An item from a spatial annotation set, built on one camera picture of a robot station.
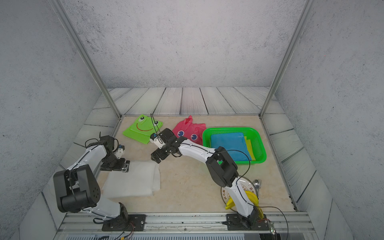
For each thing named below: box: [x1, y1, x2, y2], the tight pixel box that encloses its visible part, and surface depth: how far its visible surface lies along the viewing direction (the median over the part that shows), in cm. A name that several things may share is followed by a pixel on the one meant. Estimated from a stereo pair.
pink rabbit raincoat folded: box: [172, 115, 207, 146], surface depth 113 cm
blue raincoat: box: [210, 132, 253, 161], surface depth 102 cm
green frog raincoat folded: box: [122, 114, 164, 145], surface depth 113 cm
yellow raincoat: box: [244, 136, 256, 161], surface depth 103 cm
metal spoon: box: [254, 179, 262, 190], surface depth 86 cm
